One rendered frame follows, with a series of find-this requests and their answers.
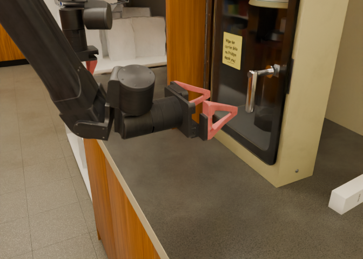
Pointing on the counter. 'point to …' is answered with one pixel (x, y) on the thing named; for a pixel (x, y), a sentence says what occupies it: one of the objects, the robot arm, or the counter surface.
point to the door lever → (255, 86)
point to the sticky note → (232, 50)
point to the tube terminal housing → (304, 86)
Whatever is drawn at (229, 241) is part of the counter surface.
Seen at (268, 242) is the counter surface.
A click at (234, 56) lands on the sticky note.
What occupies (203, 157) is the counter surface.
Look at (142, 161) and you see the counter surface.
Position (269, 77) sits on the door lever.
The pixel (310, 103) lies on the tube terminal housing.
